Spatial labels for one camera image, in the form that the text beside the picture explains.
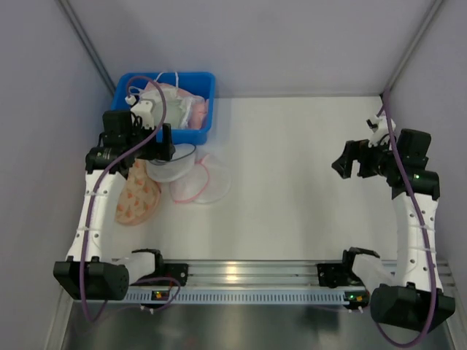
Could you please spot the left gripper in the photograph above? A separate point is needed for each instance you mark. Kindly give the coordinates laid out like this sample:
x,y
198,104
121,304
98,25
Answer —
x,y
156,146

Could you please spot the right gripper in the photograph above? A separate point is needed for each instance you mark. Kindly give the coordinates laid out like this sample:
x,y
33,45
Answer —
x,y
363,159

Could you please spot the pink bra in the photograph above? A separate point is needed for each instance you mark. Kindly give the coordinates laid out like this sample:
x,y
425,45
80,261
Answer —
x,y
198,114

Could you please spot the pink-trimmed mesh laundry bag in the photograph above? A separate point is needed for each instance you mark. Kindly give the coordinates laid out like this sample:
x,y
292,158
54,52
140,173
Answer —
x,y
208,181

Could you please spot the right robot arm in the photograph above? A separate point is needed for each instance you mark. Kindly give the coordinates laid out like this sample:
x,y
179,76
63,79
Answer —
x,y
411,298

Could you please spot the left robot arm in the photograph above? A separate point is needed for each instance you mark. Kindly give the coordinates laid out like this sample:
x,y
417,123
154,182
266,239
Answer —
x,y
88,270

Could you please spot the blue-trimmed mesh laundry bag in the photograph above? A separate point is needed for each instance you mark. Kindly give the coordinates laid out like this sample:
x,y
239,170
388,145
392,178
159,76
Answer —
x,y
168,171

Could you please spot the green mesh laundry bag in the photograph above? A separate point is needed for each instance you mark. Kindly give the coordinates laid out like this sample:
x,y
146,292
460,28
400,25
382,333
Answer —
x,y
177,117

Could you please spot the white bra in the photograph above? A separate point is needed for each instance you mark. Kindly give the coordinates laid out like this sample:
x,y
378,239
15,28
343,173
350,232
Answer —
x,y
164,87

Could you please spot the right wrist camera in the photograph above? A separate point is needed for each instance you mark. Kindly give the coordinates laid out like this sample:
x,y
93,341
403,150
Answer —
x,y
380,133

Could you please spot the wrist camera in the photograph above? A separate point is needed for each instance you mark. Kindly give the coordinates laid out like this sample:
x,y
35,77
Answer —
x,y
380,133
141,111

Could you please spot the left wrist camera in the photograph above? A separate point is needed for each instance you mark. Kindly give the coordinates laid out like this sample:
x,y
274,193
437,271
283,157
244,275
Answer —
x,y
141,111

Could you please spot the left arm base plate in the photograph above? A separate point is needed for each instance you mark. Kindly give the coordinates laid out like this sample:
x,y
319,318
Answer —
x,y
176,270

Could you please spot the aluminium mounting rail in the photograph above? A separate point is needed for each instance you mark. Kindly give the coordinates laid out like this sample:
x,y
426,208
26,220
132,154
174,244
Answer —
x,y
251,274

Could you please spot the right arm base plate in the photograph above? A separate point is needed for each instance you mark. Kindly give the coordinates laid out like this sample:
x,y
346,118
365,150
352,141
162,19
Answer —
x,y
333,275

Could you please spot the slotted cable duct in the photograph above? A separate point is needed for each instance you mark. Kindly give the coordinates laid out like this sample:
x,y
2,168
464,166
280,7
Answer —
x,y
307,295

